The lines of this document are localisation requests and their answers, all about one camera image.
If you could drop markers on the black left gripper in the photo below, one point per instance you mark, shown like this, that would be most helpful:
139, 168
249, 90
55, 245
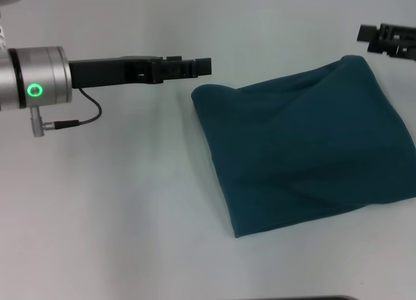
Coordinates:
107, 72

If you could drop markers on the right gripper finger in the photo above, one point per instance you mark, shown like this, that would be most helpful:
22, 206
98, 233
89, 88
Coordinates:
393, 49
367, 33

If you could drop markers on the teal blue printed t-shirt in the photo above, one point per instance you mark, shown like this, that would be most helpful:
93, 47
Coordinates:
308, 144

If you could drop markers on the dark grey flat panel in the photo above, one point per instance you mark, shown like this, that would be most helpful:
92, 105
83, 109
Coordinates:
292, 298

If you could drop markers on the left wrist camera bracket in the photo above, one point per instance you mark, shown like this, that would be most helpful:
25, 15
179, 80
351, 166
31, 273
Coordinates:
2, 37

